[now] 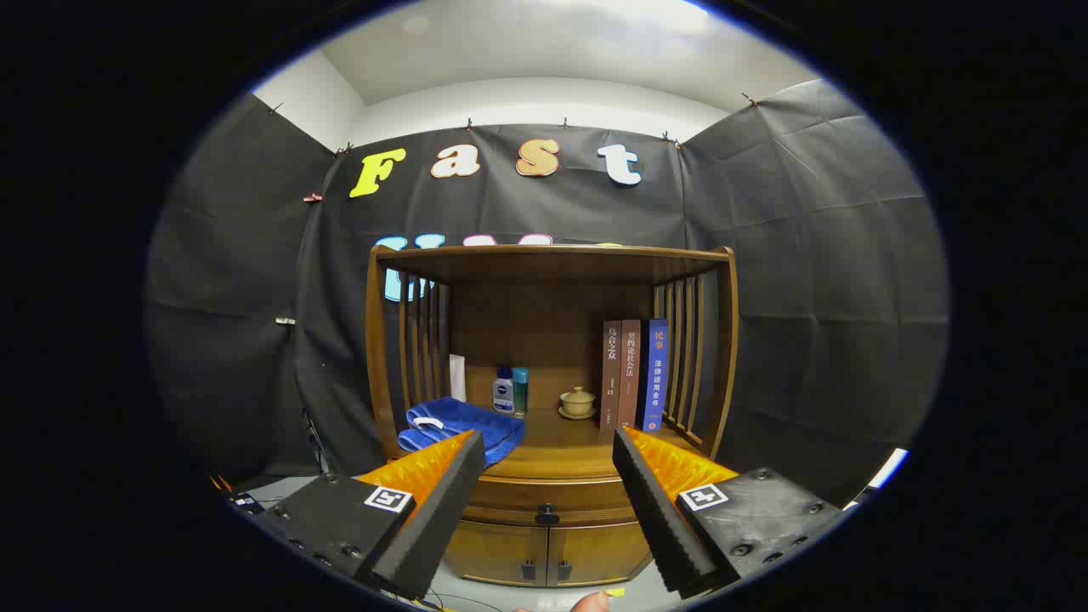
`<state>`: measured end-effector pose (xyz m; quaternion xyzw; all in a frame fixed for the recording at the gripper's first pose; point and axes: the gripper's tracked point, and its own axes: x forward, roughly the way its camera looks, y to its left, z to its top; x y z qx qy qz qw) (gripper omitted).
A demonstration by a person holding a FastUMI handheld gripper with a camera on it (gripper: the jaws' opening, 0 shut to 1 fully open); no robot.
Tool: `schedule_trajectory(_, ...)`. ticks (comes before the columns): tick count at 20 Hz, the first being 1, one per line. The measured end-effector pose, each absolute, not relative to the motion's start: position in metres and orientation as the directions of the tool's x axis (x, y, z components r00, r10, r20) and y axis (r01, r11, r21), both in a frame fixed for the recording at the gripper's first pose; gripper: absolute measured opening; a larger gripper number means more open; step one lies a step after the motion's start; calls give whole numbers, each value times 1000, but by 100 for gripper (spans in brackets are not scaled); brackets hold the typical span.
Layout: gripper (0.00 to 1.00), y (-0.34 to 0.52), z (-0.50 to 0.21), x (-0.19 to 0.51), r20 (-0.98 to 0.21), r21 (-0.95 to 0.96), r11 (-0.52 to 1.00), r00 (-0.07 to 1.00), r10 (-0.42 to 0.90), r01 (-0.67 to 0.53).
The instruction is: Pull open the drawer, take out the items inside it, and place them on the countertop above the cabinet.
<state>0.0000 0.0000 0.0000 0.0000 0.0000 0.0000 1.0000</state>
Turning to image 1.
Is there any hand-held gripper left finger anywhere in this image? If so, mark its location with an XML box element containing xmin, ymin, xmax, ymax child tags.
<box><xmin>255</xmin><ymin>429</ymin><xmax>487</xmax><ymax>601</ymax></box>

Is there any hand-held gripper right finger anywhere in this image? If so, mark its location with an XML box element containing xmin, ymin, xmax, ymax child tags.
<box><xmin>612</xmin><ymin>426</ymin><xmax>851</xmax><ymax>598</ymax></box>

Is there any wooden drawer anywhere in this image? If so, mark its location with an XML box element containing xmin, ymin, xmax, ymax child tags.
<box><xmin>462</xmin><ymin>474</ymin><xmax>634</xmax><ymax>530</ymax></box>

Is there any wooden cabinet door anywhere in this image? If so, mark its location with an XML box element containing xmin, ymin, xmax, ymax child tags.
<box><xmin>547</xmin><ymin>523</ymin><xmax>654</xmax><ymax>587</ymax></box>
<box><xmin>444</xmin><ymin>520</ymin><xmax>549</xmax><ymax>587</ymax></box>

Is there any wooden countertop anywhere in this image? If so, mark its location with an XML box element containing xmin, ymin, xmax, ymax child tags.
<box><xmin>399</xmin><ymin>408</ymin><xmax>706</xmax><ymax>481</ymax></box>

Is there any wooden cabinet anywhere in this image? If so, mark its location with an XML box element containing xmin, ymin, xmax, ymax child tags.
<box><xmin>365</xmin><ymin>243</ymin><xmax>739</xmax><ymax>589</ymax></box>

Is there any blue towel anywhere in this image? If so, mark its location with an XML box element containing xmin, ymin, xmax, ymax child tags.
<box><xmin>398</xmin><ymin>397</ymin><xmax>525</xmax><ymax>468</ymax></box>

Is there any blue book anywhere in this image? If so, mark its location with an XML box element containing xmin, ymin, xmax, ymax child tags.
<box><xmin>637</xmin><ymin>319</ymin><xmax>670</xmax><ymax>434</ymax></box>

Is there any light brown book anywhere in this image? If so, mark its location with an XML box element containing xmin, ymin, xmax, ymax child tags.
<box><xmin>619</xmin><ymin>320</ymin><xmax>642</xmax><ymax>430</ymax></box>

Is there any beige lidded teacup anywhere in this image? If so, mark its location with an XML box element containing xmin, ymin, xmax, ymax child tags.
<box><xmin>558</xmin><ymin>386</ymin><xmax>598</xmax><ymax>420</ymax></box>

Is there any dark brown book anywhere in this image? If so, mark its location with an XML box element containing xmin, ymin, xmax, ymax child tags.
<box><xmin>600</xmin><ymin>320</ymin><xmax>623</xmax><ymax>439</ymax></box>

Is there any black backdrop cloth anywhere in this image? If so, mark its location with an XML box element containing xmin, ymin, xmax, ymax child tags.
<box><xmin>144</xmin><ymin>79</ymin><xmax>949</xmax><ymax>511</ymax></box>

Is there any thin floor cable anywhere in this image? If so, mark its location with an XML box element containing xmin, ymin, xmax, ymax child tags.
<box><xmin>425</xmin><ymin>586</ymin><xmax>511</xmax><ymax>612</ymax></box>

